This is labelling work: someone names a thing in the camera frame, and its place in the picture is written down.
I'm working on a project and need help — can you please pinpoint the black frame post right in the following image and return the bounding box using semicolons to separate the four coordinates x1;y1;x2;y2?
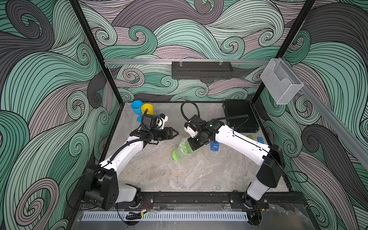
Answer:
251;1;315;105

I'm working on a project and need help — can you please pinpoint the black wall tray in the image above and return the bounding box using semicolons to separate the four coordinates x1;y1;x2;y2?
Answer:
171;61;234;81

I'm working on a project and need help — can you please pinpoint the black frame post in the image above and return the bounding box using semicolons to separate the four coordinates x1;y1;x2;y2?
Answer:
251;1;315;105
70;0;124;106

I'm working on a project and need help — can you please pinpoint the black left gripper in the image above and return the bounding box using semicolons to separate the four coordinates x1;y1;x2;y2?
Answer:
149;127;178;141

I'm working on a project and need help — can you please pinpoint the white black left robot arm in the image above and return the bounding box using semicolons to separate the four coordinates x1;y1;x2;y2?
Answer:
81;114;179;210

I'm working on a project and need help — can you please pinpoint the blue plastic wine glass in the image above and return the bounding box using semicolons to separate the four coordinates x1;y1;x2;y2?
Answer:
131;100;143;123

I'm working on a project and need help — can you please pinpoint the clear acrylic wall box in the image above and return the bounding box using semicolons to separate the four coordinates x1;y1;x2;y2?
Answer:
261;58;304;105

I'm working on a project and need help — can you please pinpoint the black frame post left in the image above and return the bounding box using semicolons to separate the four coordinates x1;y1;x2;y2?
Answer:
70;0;124;106

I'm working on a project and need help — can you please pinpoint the blue toy brick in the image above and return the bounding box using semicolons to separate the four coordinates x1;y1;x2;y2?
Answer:
257;137;265;144

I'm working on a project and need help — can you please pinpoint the black hard case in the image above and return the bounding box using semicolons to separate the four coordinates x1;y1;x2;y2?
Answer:
223;100;260;133

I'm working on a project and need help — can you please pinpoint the white slotted cable duct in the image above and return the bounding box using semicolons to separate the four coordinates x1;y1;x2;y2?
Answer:
81;211;248;222

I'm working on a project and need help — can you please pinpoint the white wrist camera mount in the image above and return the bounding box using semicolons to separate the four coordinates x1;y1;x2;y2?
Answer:
184;125;198;138
158;114;168;129

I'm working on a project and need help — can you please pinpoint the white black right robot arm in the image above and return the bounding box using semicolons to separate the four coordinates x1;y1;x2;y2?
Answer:
184;115;285;209

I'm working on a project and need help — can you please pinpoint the blue tape dispenser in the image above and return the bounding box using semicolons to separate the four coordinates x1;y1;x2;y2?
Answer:
210;141;219;152

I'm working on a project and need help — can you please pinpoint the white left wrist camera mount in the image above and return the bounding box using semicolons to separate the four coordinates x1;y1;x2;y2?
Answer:
158;114;168;129

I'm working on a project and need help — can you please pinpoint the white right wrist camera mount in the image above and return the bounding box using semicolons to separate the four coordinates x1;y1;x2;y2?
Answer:
184;125;198;138

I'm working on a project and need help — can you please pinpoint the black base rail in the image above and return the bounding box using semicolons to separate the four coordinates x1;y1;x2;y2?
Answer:
77;191;307;209

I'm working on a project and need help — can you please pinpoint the clear bubble wrap sheet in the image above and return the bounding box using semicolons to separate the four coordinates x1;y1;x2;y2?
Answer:
172;137;197;163

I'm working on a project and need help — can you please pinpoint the yellow plastic wine glass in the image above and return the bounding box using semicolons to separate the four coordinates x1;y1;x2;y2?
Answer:
141;103;154;115

